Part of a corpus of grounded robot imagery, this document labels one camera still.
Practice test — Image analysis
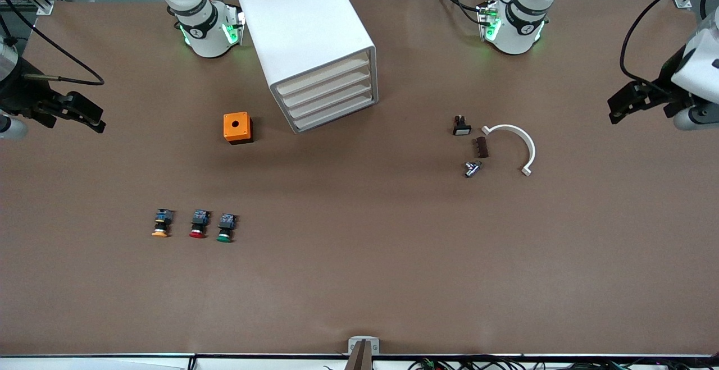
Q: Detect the green mushroom push button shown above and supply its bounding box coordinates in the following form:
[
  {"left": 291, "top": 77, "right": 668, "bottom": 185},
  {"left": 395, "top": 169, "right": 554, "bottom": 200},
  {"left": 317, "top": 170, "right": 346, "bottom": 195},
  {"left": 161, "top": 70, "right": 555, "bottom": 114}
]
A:
[{"left": 217, "top": 213, "right": 237, "bottom": 243}]

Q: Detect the yellow mushroom push button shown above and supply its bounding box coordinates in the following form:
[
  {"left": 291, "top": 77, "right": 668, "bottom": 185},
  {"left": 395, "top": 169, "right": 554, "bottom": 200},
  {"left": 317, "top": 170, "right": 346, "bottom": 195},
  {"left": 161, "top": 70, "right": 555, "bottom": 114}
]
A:
[{"left": 151, "top": 208, "right": 174, "bottom": 239}]

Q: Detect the red mushroom push button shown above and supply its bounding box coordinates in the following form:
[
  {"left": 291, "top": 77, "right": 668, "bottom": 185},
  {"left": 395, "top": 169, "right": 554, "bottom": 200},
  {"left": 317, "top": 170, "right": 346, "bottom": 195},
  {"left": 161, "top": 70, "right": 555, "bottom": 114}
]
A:
[{"left": 189, "top": 209, "right": 211, "bottom": 240}]

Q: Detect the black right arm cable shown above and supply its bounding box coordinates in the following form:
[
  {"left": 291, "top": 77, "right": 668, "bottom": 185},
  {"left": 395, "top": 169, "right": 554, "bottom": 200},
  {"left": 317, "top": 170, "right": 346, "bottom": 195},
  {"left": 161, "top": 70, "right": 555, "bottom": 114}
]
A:
[{"left": 0, "top": 0, "right": 106, "bottom": 86}]

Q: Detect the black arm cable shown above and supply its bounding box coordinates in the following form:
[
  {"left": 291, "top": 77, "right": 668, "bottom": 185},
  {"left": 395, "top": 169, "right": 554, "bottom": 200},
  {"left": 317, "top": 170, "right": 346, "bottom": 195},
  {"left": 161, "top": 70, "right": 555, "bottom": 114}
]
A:
[
  {"left": 0, "top": 0, "right": 106, "bottom": 86},
  {"left": 620, "top": 0, "right": 719, "bottom": 87}
]

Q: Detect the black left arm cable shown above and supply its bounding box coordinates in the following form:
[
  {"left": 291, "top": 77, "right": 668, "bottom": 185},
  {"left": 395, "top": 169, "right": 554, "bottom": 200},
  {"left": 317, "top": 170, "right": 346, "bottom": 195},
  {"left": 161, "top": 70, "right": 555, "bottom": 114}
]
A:
[{"left": 620, "top": 0, "right": 719, "bottom": 87}]

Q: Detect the white curved plastic bracket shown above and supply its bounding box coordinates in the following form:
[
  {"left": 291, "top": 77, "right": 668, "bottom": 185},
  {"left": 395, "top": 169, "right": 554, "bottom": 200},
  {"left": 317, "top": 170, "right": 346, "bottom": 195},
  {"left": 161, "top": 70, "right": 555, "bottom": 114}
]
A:
[{"left": 481, "top": 124, "right": 536, "bottom": 177}]

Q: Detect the orange button enclosure box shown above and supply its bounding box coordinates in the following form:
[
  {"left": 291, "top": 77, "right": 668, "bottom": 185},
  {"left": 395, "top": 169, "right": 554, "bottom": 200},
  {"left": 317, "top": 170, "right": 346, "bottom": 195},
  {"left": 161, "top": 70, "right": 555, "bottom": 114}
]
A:
[{"left": 223, "top": 112, "right": 254, "bottom": 145}]

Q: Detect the white table edge rail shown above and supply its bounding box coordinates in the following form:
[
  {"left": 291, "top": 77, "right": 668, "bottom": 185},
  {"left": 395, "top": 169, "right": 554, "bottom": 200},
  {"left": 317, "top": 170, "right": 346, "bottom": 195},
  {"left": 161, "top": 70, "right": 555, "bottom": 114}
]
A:
[{"left": 0, "top": 353, "right": 719, "bottom": 370}]

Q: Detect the black cable bundle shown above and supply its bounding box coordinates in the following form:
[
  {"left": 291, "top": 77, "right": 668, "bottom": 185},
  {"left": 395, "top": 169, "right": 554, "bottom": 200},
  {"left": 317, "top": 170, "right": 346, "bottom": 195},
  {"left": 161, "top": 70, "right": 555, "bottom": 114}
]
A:
[{"left": 323, "top": 356, "right": 719, "bottom": 370}]

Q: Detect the grey metal mount bracket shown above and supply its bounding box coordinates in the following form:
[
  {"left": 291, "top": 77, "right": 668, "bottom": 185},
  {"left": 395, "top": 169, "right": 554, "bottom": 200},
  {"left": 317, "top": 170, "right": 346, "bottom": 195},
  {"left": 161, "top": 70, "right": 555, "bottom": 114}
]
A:
[{"left": 347, "top": 336, "right": 381, "bottom": 356}]

